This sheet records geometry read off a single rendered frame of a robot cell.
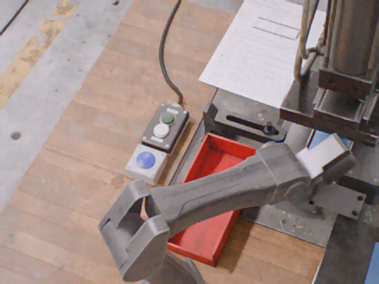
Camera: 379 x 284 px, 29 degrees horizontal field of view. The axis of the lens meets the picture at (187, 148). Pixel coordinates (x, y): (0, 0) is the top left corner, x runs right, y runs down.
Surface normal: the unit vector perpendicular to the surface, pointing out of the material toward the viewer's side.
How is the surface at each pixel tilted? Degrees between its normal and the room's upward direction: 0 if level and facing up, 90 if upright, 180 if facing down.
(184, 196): 14
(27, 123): 0
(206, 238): 0
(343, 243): 0
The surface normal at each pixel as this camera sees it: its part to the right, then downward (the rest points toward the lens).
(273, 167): 0.14, -0.61
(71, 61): -0.07, -0.53
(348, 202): -0.25, -0.07
